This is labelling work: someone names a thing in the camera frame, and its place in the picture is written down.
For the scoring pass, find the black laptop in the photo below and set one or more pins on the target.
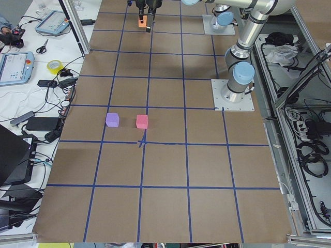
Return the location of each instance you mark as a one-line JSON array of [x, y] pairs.
[[17, 154]]

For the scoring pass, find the aluminium frame post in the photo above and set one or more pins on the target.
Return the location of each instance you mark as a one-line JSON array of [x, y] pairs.
[[75, 25]]

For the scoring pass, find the white power strip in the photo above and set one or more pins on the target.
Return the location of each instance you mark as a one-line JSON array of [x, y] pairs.
[[301, 127]]

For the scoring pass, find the black cloth pile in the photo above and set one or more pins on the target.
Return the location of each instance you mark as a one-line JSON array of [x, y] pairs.
[[279, 39]]

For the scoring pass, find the teach pendant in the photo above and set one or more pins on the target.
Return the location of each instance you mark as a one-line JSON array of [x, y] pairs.
[[54, 24], [16, 68]]

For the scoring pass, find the red foam cube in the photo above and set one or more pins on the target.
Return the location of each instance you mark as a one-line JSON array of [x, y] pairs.
[[142, 121]]

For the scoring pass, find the black handled scissors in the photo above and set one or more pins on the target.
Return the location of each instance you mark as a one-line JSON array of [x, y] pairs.
[[42, 49]]

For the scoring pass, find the far teach pendant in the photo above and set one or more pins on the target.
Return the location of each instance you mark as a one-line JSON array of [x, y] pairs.
[[54, 24]]

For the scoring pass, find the purple foam cube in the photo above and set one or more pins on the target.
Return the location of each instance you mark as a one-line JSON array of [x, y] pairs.
[[112, 120]]

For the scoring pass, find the near teach pendant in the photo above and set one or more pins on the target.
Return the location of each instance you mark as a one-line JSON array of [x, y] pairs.
[[16, 68]]

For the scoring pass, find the crumpled white cloth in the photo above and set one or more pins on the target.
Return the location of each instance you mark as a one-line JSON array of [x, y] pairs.
[[283, 55]]

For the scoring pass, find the orange foam cube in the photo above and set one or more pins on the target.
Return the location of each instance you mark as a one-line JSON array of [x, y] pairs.
[[144, 25]]

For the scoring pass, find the grey usb hub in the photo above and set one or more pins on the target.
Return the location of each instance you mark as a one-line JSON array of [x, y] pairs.
[[22, 118]]

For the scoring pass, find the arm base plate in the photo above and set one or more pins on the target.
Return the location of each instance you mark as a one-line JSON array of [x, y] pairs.
[[226, 100], [219, 25]]

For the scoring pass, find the yellow tape roll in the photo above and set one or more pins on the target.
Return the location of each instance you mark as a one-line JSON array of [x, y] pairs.
[[55, 66]]

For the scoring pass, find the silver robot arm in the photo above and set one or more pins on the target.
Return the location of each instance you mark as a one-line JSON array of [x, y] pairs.
[[147, 12], [241, 72]]

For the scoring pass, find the black power brick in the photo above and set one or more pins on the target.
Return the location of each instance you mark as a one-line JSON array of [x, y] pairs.
[[42, 123]]

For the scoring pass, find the black power adapter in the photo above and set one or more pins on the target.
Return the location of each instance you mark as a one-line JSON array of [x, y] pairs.
[[87, 22]]

